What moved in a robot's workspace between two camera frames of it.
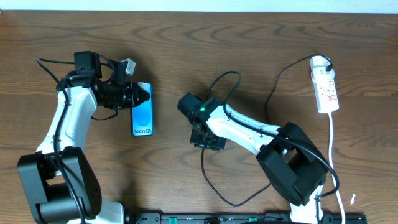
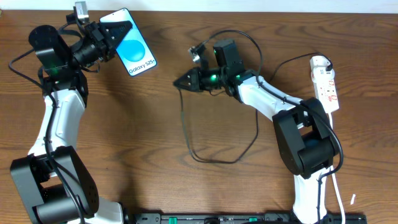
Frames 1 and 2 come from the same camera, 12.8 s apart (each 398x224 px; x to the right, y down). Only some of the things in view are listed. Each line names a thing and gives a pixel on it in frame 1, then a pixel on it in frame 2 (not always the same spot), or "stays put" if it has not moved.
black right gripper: (207, 141) -> (201, 79)
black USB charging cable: (329, 67) -> (273, 74)
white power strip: (324, 90) stays put
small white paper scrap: (352, 198) stays put
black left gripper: (128, 96) -> (103, 40)
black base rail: (245, 218) stays put
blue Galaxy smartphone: (142, 119) -> (132, 48)
